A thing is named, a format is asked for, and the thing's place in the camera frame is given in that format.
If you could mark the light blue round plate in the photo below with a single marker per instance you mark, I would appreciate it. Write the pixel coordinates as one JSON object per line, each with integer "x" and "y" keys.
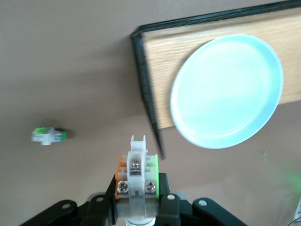
{"x": 225, "y": 94}

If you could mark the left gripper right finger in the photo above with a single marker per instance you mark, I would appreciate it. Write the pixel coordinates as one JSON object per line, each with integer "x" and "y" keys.
{"x": 171, "y": 212}

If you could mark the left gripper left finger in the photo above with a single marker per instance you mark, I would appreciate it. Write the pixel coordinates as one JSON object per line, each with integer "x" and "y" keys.
{"x": 94, "y": 212}

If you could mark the red push button switch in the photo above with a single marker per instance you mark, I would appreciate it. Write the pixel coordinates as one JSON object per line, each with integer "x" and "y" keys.
{"x": 136, "y": 164}

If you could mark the green push button switch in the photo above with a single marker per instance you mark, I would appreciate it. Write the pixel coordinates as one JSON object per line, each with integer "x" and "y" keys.
{"x": 48, "y": 136}

